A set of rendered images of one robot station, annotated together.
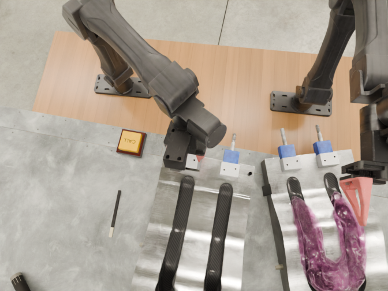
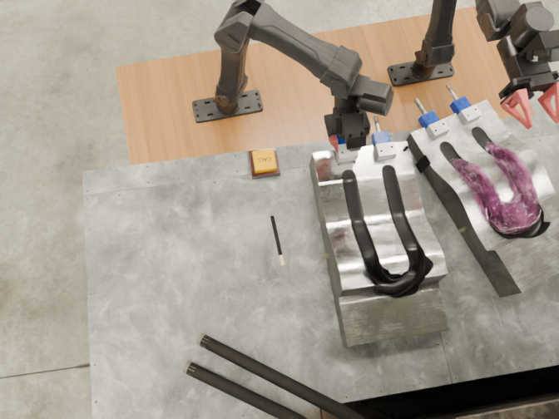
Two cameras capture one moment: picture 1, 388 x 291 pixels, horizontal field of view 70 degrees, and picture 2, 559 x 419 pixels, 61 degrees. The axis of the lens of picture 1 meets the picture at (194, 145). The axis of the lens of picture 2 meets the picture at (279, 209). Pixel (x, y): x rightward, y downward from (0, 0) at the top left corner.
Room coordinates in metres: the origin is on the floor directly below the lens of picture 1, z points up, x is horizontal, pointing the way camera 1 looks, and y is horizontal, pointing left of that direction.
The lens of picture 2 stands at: (-0.20, 0.43, 2.04)
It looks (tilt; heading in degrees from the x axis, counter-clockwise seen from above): 73 degrees down; 326
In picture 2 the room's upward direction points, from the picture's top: 9 degrees clockwise
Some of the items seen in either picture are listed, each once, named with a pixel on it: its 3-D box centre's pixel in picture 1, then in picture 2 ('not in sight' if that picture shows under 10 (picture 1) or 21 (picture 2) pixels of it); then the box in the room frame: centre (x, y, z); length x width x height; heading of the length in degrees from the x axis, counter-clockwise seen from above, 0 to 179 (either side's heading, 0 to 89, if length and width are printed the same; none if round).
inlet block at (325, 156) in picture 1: (321, 145); (458, 103); (0.19, -0.38, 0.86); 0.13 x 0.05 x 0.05; 2
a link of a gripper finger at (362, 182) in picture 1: (370, 197); (528, 106); (0.02, -0.28, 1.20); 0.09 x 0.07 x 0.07; 168
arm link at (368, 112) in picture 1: (380, 120); (515, 48); (0.14, -0.32, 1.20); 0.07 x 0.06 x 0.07; 168
